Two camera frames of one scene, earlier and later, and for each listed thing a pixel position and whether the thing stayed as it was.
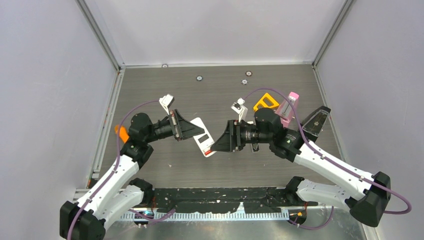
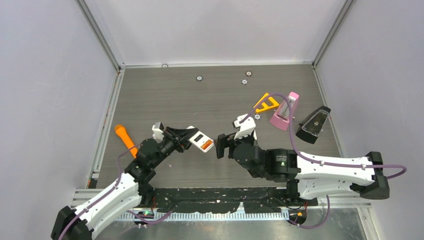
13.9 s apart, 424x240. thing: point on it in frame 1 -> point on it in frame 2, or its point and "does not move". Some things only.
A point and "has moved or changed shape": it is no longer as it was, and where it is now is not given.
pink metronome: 286,111 does not move
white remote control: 204,139 has moved or changed shape
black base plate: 228,200 does not move
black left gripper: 184,129 -> 179,137
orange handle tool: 122,132 does not move
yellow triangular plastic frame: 267,102 does not move
